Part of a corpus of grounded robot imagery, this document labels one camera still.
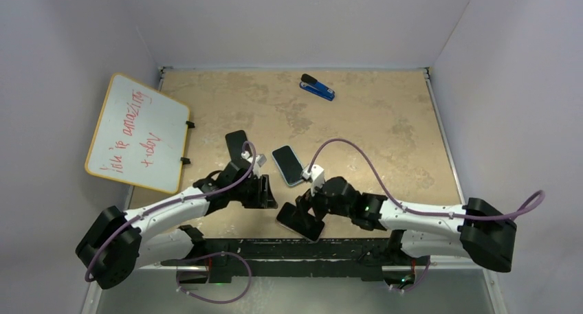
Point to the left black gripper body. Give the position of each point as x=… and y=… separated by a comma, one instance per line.
x=249, y=194

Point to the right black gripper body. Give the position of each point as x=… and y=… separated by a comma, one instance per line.
x=326, y=205

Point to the black phone pink edge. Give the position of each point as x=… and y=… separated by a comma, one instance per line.
x=288, y=218

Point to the light blue phone case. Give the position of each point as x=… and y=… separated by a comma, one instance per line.
x=293, y=182

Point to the black phone case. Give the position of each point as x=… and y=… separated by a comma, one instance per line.
x=230, y=155

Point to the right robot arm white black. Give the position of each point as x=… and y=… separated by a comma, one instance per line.
x=472, y=230

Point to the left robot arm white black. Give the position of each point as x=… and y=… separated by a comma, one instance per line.
x=118, y=242

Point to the blue black stapler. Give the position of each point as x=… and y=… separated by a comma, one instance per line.
x=312, y=85

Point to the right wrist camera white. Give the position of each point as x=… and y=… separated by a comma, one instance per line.
x=315, y=175

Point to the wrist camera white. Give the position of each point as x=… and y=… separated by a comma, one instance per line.
x=258, y=161
x=315, y=175

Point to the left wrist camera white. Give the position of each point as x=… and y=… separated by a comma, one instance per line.
x=258, y=161

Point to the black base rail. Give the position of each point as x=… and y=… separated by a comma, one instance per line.
x=369, y=259

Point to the whiteboard with yellow frame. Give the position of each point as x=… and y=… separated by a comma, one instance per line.
x=140, y=137

